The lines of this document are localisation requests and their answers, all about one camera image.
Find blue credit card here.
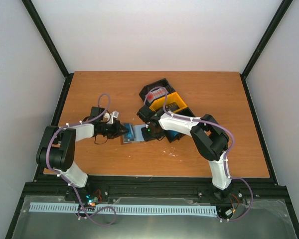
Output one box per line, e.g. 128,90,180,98
123,123,135,143

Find brown leather card holder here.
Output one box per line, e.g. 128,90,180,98
121,124,145,145

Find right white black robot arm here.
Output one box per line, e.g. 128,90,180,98
137,109,232,199

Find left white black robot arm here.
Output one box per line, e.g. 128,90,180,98
36,107,129,201

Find blue card stack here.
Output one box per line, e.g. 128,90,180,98
167,130,180,140

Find black bin with blue cards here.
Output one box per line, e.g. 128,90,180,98
165,107,195,143

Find yellow card bin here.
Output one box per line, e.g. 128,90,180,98
149,92,187,113

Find red white card stack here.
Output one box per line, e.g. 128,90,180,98
147,87,168,103

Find black bin with red cards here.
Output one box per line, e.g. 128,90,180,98
139,78,175,106

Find left electronics board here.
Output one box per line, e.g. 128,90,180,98
86,189,102,206

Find right electronics connector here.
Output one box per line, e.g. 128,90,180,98
224,193,242,217

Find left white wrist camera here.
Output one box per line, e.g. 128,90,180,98
104,111,119,124

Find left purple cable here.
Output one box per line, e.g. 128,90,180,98
46,93,118,227

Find purple cable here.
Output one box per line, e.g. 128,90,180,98
46,93,118,227
143,86,254,223

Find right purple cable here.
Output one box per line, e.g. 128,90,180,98
143,86,254,223

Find light blue cable duct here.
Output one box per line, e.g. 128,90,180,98
28,202,217,217

